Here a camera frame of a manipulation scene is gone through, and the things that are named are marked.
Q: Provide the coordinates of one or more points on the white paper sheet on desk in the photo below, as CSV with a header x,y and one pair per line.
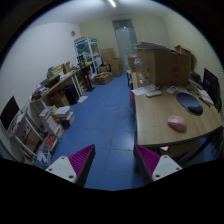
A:
x,y
143,90

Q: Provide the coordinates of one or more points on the wooden desk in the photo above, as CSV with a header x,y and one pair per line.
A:
x,y
152,120
63,78

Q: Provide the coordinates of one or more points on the dark blue mouse pad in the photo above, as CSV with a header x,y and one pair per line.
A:
x,y
190,103

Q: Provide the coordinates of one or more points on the stacked cardboard boxes by door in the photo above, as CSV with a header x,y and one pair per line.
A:
x,y
108,57

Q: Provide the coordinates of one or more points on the black monitor right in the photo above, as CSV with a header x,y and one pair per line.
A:
x,y
211,86

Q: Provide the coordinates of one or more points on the papers on top of box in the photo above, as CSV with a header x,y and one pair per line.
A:
x,y
151,46

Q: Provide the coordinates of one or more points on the grey door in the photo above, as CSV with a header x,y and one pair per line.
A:
x,y
126,37

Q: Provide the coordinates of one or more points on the ceiling light strip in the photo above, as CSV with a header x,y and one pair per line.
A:
x,y
112,3

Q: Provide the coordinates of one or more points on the white remote on desk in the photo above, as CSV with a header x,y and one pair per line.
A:
x,y
153,93

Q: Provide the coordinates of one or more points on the black monitor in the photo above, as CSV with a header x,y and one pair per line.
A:
x,y
8,113
211,86

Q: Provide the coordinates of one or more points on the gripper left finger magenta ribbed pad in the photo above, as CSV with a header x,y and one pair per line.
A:
x,y
74,168

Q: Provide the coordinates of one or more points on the wooden desk left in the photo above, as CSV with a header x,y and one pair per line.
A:
x,y
63,78

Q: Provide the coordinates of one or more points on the round wall clock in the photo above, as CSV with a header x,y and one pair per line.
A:
x,y
73,33

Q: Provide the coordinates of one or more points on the pink computer mouse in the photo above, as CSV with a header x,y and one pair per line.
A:
x,y
177,122

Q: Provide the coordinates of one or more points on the large cardboard box on desk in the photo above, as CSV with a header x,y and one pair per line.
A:
x,y
165,67

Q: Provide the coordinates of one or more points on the white shelf rack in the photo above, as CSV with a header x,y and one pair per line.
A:
x,y
26,134

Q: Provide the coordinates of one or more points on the open cardboard box on floor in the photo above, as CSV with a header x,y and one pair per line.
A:
x,y
103,78

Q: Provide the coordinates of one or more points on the black monitor left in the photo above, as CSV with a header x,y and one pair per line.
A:
x,y
8,113

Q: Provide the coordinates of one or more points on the wooden desk right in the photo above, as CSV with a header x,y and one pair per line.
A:
x,y
152,120

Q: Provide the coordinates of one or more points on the clear plastic jar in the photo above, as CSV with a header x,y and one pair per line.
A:
x,y
139,68

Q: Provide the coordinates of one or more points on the white calculator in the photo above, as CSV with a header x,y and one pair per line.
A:
x,y
171,89

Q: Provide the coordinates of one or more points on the stack of books on floor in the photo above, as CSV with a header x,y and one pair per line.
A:
x,y
56,119

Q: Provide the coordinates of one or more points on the blue white display cabinet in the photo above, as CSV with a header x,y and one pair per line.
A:
x,y
88,47

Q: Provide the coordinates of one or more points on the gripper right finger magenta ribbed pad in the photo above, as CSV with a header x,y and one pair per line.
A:
x,y
152,166

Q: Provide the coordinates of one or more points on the black box under left desk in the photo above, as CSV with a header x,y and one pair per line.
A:
x,y
71,94

